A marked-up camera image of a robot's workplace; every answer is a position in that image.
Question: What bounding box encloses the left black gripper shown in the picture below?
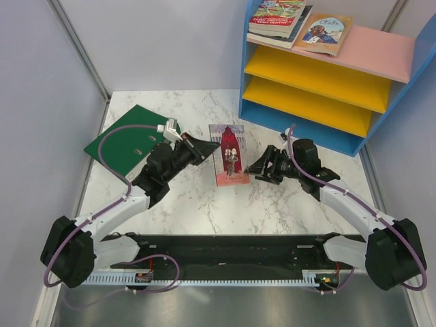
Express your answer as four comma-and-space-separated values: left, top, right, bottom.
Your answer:
163, 132, 220, 183

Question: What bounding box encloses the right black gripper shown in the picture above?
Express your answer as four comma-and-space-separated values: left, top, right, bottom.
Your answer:
244, 144, 304, 185

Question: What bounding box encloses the red and pink castle book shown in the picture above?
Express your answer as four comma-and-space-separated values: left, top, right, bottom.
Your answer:
209, 124, 250, 187

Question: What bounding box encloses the blue Nineteen Eighty-Four book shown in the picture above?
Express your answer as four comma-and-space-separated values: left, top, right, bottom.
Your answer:
247, 4, 313, 50

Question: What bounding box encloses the orange Hello book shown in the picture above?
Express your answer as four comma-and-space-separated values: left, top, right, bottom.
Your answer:
292, 13, 354, 57

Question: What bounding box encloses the red Treehouse book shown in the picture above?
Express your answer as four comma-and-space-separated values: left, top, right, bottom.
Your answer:
248, 1, 306, 38

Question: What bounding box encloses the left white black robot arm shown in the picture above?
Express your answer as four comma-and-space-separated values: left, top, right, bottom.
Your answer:
40, 133, 220, 288

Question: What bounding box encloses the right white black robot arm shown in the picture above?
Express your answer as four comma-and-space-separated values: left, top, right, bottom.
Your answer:
245, 139, 427, 291

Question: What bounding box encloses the green lever arch binder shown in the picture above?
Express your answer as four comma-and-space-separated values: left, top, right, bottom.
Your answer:
84, 105, 168, 182

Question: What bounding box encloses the colourful wooden bookshelf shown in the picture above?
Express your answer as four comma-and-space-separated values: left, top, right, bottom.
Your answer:
238, 18, 435, 156

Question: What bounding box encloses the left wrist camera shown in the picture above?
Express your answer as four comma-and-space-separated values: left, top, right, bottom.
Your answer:
157, 118, 182, 143

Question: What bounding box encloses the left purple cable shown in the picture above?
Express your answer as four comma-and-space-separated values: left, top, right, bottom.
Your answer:
44, 124, 181, 309

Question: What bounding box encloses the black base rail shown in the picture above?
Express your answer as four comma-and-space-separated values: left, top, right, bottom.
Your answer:
128, 233, 351, 279

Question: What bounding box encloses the white slotted cable duct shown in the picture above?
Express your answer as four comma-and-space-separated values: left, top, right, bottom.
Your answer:
83, 270, 341, 286

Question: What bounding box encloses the aluminium corner post left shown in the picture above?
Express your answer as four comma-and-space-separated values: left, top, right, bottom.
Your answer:
47, 0, 111, 103

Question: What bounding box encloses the aluminium corner post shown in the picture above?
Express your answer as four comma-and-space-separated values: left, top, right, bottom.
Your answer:
381, 0, 409, 33
47, 0, 111, 103

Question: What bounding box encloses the aluminium corner post right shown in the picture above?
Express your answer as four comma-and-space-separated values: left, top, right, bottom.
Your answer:
381, 0, 409, 33

